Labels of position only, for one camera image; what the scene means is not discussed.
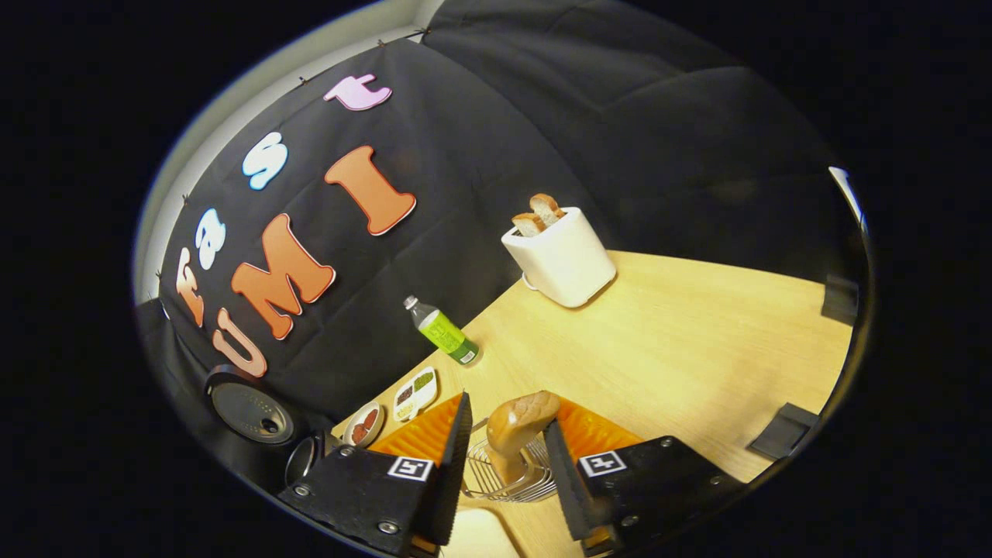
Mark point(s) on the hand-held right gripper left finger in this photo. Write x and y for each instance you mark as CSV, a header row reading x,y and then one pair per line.
x,y
449,465

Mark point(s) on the green label plastic bottle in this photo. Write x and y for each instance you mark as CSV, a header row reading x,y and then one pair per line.
x,y
443,335

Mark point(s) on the white toaster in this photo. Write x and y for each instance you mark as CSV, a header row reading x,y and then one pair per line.
x,y
566,263

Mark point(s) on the clear container of rice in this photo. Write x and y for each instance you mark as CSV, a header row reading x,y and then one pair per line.
x,y
480,535

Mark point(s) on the round dish with red food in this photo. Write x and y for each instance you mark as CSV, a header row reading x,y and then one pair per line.
x,y
363,425

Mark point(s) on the toasted bread slice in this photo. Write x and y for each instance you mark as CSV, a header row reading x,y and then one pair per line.
x,y
547,207
529,224

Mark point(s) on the wooden spoon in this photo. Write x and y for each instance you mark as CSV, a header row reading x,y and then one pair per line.
x,y
519,418

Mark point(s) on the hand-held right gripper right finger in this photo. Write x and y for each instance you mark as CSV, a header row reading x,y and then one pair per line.
x,y
566,488

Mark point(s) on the white sectioned condiment dish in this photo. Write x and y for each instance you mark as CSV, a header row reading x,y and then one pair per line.
x,y
415,392

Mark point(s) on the black lid rice cooker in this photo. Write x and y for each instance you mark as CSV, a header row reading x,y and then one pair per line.
x,y
252,407

